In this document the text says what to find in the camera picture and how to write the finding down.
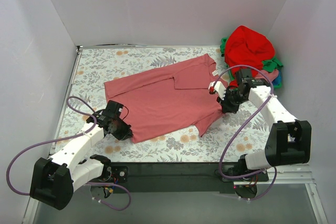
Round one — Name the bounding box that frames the pink t shirt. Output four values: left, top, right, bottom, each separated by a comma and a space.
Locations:
255, 69, 279, 82
104, 54, 223, 143

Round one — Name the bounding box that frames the green plastic basket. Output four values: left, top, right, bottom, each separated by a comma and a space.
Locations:
220, 35, 283, 88

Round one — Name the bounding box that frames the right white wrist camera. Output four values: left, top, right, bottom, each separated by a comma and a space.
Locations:
208, 81, 226, 100

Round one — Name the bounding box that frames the blue t shirt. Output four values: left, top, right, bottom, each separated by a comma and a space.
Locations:
272, 69, 282, 86

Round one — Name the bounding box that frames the green t shirt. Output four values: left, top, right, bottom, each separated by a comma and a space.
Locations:
262, 56, 283, 72

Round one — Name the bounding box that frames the red t shirt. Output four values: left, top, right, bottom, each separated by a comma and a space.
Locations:
224, 25, 276, 74

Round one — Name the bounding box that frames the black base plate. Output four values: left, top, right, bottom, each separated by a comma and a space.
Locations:
92, 162, 269, 194

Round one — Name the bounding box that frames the aluminium frame rail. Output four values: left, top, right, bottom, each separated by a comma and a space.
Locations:
33, 161, 316, 187

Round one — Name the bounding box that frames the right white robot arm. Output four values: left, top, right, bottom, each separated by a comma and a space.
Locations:
209, 65, 312, 181

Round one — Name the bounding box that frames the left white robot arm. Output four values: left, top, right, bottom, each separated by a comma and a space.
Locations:
29, 101, 132, 210

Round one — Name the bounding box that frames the floral table mat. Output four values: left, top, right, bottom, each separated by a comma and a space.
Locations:
50, 47, 269, 162

